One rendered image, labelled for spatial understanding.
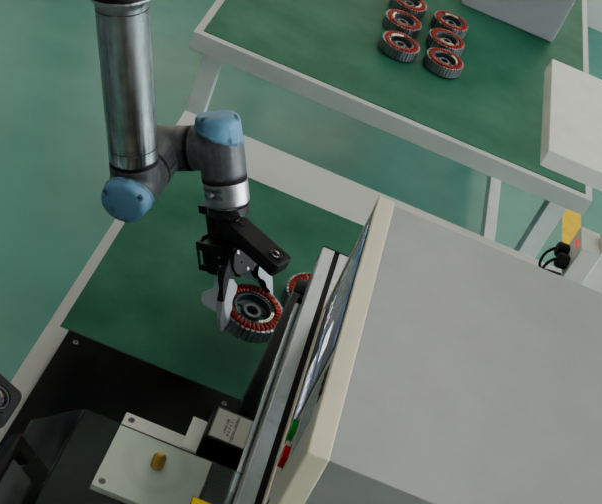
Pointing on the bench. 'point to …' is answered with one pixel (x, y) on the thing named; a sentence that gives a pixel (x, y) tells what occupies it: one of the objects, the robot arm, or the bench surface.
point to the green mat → (194, 282)
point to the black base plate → (112, 391)
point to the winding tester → (465, 382)
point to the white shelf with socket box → (592, 167)
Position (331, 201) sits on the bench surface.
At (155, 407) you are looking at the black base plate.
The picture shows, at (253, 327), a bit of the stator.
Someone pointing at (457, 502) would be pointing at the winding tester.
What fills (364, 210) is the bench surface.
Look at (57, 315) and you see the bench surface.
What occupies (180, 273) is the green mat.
